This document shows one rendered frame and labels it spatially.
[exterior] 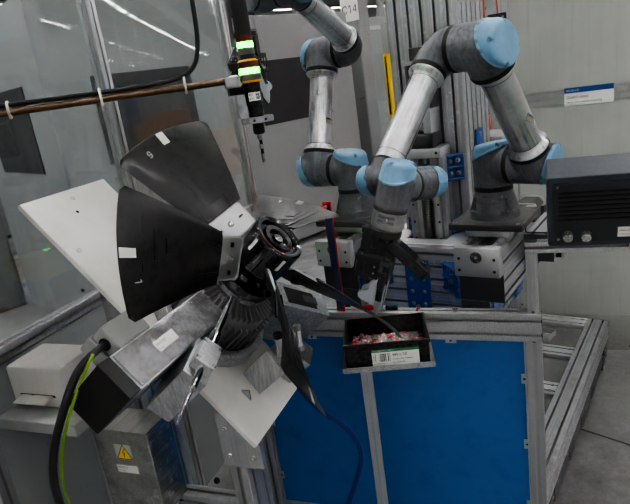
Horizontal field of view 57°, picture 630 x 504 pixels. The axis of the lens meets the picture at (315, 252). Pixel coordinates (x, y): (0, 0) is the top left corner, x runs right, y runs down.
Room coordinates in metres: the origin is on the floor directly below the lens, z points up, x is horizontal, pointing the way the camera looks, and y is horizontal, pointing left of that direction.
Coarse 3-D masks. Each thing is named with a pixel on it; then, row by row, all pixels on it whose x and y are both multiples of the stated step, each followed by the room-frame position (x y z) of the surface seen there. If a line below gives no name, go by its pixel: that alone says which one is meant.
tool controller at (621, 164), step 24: (552, 168) 1.36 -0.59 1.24; (576, 168) 1.33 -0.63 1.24; (600, 168) 1.30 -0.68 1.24; (624, 168) 1.28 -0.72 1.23; (552, 192) 1.32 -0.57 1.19; (576, 192) 1.30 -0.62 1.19; (600, 192) 1.28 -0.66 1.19; (624, 192) 1.26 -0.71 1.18; (552, 216) 1.34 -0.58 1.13; (576, 216) 1.31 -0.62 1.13; (600, 216) 1.30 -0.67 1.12; (624, 216) 1.28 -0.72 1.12; (552, 240) 1.35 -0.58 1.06; (576, 240) 1.33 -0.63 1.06; (600, 240) 1.31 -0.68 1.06; (624, 240) 1.30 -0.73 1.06
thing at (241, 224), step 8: (232, 208) 1.23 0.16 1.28; (240, 208) 1.23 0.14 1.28; (224, 216) 1.22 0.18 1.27; (232, 216) 1.22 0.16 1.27; (248, 216) 1.22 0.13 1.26; (216, 224) 1.21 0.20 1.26; (224, 224) 1.21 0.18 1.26; (240, 224) 1.21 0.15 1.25; (248, 224) 1.21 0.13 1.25; (224, 232) 1.20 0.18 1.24; (232, 232) 1.20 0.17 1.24; (240, 232) 1.20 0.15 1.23
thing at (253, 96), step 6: (246, 84) 1.25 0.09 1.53; (252, 84) 1.25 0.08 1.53; (258, 84) 1.26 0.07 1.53; (246, 90) 1.25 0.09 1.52; (252, 90) 1.25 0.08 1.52; (258, 90) 1.26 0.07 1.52; (246, 96) 1.26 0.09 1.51; (252, 96) 1.25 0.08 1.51; (258, 96) 1.25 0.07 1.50; (246, 102) 1.26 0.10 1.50; (252, 102) 1.25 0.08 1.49; (258, 102) 1.25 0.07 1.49; (252, 108) 1.25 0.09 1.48; (258, 108) 1.25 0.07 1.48; (252, 114) 1.25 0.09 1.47; (258, 114) 1.25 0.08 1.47; (258, 126) 1.26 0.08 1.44; (258, 132) 1.25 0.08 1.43
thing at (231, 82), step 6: (228, 78) 1.24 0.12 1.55; (234, 78) 1.25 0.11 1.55; (228, 84) 1.24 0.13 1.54; (234, 84) 1.24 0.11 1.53; (228, 90) 1.25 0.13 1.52; (234, 90) 1.24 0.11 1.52; (240, 90) 1.24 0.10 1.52; (234, 96) 1.27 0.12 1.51; (240, 96) 1.25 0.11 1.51; (240, 102) 1.25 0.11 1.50; (240, 108) 1.25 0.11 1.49; (246, 108) 1.25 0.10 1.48; (240, 114) 1.24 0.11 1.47; (246, 114) 1.25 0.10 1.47; (270, 114) 1.27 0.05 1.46; (246, 120) 1.24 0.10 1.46; (252, 120) 1.23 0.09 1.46; (258, 120) 1.23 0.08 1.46; (264, 120) 1.24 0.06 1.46; (270, 120) 1.25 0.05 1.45
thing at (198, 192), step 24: (144, 144) 1.27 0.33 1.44; (168, 144) 1.28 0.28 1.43; (192, 144) 1.30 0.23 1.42; (216, 144) 1.32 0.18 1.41; (144, 168) 1.24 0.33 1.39; (168, 168) 1.25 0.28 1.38; (192, 168) 1.26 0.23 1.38; (216, 168) 1.27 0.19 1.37; (168, 192) 1.22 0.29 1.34; (192, 192) 1.23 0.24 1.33; (216, 192) 1.23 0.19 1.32; (216, 216) 1.21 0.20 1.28
